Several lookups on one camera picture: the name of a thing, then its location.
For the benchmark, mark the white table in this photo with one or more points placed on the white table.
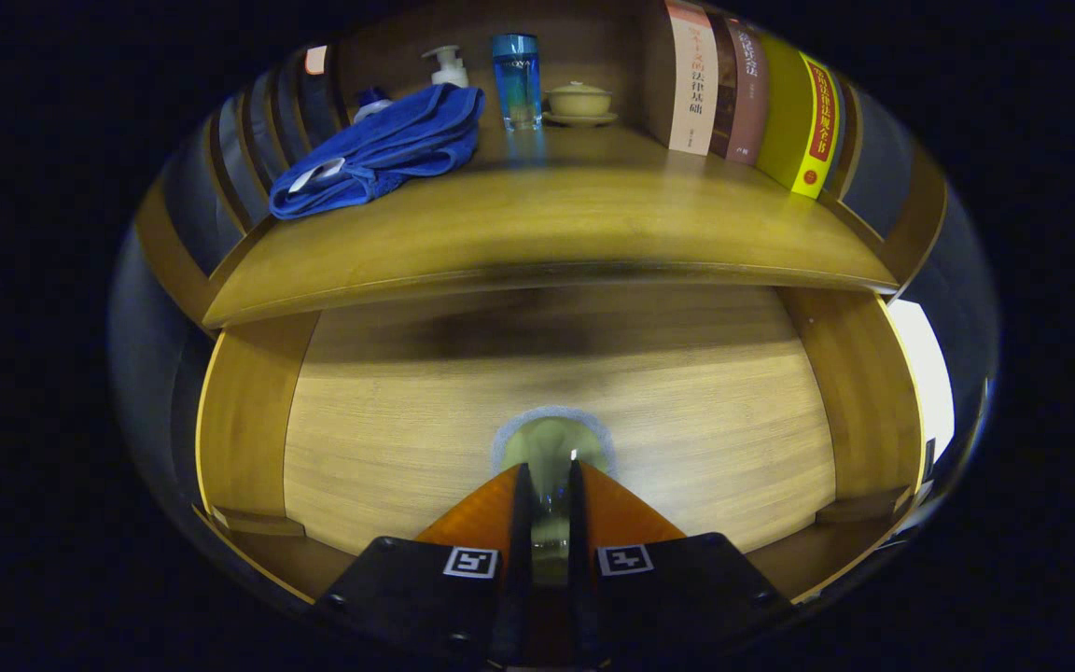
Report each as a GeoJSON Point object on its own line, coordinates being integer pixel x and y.
{"type": "Point", "coordinates": [929, 373]}

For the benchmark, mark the blue glass bottle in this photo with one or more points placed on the blue glass bottle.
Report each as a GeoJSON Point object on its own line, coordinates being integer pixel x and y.
{"type": "Point", "coordinates": [517, 84]}

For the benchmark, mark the brown book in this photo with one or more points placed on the brown book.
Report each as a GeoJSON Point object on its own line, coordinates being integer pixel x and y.
{"type": "Point", "coordinates": [747, 103]}

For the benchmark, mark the wooden cabinet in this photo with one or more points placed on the wooden cabinet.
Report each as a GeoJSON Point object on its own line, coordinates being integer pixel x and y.
{"type": "Point", "coordinates": [593, 47]}

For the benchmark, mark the wooden countertop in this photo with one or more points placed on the wooden countertop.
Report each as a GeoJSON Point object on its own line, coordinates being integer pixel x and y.
{"type": "Point", "coordinates": [547, 215]}

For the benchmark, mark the wooden drawer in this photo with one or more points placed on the wooden drawer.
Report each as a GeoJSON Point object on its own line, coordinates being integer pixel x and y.
{"type": "Point", "coordinates": [687, 420]}

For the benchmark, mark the white pump bottle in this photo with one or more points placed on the white pump bottle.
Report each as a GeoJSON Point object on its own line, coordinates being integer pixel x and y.
{"type": "Point", "coordinates": [448, 67]}

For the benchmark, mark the blue towel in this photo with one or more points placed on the blue towel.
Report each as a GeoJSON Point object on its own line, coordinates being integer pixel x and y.
{"type": "Point", "coordinates": [379, 149]}

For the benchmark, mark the orange and white book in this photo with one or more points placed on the orange and white book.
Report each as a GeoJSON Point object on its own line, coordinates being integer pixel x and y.
{"type": "Point", "coordinates": [691, 84]}

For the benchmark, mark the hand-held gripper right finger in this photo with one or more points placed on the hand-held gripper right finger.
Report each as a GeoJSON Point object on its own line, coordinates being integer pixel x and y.
{"type": "Point", "coordinates": [578, 541]}

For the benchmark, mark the yellow book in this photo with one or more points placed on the yellow book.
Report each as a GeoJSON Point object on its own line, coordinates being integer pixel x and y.
{"type": "Point", "coordinates": [799, 121]}

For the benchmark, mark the small white bottle blue cap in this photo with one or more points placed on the small white bottle blue cap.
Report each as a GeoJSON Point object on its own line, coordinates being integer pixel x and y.
{"type": "Point", "coordinates": [371, 101]}

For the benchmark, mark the tan lidded tea bowl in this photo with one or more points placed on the tan lidded tea bowl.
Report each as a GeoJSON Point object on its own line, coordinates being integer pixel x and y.
{"type": "Point", "coordinates": [579, 101]}

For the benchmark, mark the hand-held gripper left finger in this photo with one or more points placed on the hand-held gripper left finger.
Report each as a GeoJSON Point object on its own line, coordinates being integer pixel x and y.
{"type": "Point", "coordinates": [521, 541]}

